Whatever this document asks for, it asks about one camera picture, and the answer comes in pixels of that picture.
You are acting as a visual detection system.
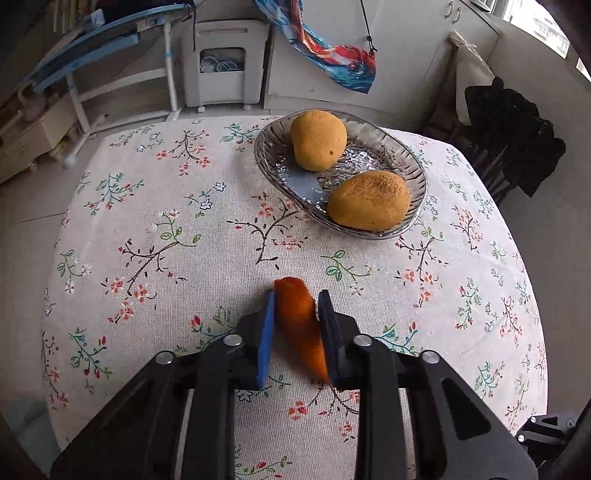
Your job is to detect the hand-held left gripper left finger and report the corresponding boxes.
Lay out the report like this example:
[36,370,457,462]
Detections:
[50,288,278,480]

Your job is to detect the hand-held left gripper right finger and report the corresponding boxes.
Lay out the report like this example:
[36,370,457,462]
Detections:
[318,290,540,480]

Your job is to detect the large orange peel piece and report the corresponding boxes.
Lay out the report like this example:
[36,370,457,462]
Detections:
[273,277,331,384]

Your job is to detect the plain yellow mango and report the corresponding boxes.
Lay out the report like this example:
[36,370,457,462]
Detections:
[327,170,411,232]

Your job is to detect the glass fruit plate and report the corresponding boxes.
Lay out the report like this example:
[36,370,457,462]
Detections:
[254,110,428,240]

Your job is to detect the yellow mango with dark spot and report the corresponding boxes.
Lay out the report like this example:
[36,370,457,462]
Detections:
[290,110,348,172]

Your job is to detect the pale blue seat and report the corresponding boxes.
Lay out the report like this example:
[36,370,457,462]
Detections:
[4,399,63,476]

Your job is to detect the dark wooden chair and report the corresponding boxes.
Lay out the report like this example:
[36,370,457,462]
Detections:
[422,34,509,204]

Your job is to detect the colourful printed cloth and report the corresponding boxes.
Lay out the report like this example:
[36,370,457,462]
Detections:
[253,0,378,94]

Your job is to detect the white cabinet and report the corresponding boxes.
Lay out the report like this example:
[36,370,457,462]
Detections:
[263,0,504,132]

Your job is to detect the black folding chair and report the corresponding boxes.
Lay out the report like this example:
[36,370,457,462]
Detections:
[464,76,567,199]

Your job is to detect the white bag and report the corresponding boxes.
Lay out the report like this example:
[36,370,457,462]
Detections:
[450,30,497,126]

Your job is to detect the white television stand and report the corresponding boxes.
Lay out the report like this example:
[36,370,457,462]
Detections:
[0,95,79,185]

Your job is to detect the beige vase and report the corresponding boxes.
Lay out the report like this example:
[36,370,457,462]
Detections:
[16,85,47,121]

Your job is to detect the blue study desk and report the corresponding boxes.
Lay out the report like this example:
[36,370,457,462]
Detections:
[18,0,197,169]

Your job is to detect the window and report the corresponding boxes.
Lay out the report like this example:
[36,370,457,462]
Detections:
[471,0,573,61]

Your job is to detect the stack of books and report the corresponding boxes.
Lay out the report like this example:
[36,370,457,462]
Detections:
[51,0,107,33]

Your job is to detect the black hanging cord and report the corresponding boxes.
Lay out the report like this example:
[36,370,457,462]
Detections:
[359,0,379,52]

